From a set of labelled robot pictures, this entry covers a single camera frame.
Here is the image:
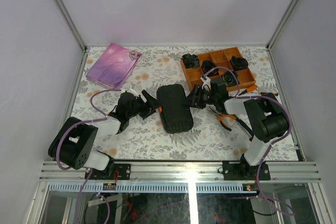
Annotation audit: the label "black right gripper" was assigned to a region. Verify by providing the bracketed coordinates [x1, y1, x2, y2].
[182, 85, 218, 110]

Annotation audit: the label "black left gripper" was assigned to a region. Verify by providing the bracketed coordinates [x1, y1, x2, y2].
[128, 90, 164, 120]

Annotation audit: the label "black plastic tool case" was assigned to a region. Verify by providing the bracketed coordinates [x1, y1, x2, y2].
[156, 83, 194, 134]

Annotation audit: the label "orange black long-nose pliers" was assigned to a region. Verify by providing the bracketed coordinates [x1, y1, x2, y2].
[210, 108, 237, 132]

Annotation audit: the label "black orange handled screwdriver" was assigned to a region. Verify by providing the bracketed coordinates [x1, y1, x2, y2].
[236, 116, 254, 141]

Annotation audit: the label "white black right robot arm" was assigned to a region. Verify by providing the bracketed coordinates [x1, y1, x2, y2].
[182, 79, 291, 179]

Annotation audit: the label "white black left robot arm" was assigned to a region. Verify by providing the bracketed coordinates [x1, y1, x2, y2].
[48, 89, 160, 179]

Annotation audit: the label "black rolled tape centre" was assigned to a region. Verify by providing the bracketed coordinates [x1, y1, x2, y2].
[201, 60, 218, 77]

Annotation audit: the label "black rolled tape far left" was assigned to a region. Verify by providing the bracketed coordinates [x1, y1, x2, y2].
[182, 54, 200, 69]

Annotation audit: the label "black green rolled tape front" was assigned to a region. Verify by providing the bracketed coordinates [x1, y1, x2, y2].
[222, 71, 239, 87]

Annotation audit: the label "orange compartment tray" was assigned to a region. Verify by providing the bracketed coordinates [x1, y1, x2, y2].
[181, 47, 256, 92]

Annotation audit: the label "purple folded cloth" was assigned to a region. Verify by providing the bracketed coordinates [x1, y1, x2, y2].
[86, 44, 142, 89]

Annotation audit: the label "black rolled tape far right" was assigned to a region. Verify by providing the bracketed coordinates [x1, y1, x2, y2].
[229, 56, 248, 71]

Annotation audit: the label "small black orange screwdriver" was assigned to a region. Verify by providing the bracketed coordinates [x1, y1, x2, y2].
[259, 92, 279, 97]

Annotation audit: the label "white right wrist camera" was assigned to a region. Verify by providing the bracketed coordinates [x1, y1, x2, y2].
[201, 75, 211, 91]

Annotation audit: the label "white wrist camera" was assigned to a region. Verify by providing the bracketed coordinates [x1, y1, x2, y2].
[129, 84, 147, 103]
[201, 75, 211, 91]

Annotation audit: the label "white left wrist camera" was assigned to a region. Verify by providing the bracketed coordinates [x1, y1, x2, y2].
[129, 84, 147, 103]

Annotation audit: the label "aluminium front rail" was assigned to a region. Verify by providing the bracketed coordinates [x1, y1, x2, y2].
[39, 161, 321, 184]

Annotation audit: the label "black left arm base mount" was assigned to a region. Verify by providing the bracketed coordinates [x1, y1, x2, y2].
[89, 163, 131, 181]

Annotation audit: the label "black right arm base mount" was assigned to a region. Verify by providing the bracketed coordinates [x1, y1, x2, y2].
[222, 161, 271, 181]

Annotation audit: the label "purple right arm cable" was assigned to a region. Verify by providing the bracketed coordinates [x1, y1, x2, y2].
[206, 66, 296, 217]

